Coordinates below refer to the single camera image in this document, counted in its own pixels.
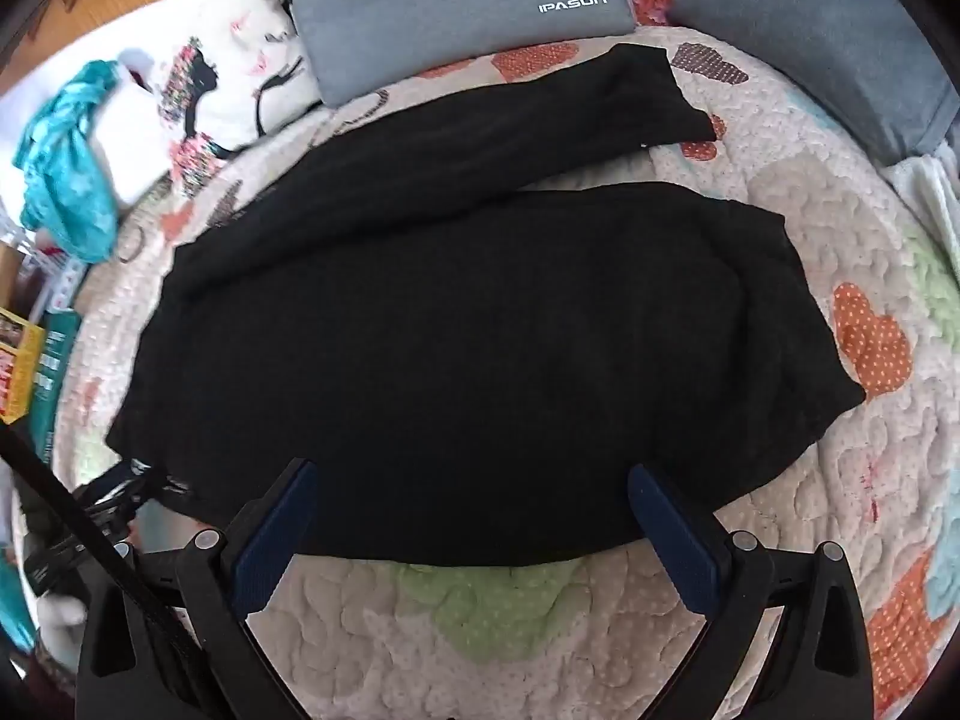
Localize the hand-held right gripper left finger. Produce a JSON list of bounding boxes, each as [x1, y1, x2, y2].
[[75, 457, 331, 720]]

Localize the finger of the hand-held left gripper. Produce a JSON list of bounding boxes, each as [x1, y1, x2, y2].
[[75, 465, 170, 533]]

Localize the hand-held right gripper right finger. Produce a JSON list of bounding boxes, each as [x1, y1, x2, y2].
[[627, 463, 875, 720]]

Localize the black pants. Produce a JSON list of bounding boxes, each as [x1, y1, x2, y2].
[[105, 43, 867, 567]]

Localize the green book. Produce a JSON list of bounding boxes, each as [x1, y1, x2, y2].
[[30, 311, 82, 466]]

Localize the yellow box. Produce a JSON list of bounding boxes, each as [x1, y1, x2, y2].
[[0, 306, 46, 422]]

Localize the quilted patchwork bed blanket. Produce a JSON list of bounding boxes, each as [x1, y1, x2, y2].
[[49, 26, 960, 720]]

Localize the teal cloth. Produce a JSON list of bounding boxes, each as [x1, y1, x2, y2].
[[19, 60, 125, 263]]

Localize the white towel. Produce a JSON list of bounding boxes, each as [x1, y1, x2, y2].
[[881, 154, 960, 271]]

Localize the floral patterned cloth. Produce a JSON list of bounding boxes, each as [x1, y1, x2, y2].
[[97, 0, 323, 203]]

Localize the grey cushion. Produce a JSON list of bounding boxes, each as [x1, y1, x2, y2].
[[666, 0, 960, 166]]

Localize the grey folded garment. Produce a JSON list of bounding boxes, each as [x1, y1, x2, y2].
[[276, 0, 638, 110]]

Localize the black cable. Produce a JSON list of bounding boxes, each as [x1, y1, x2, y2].
[[0, 424, 200, 661]]

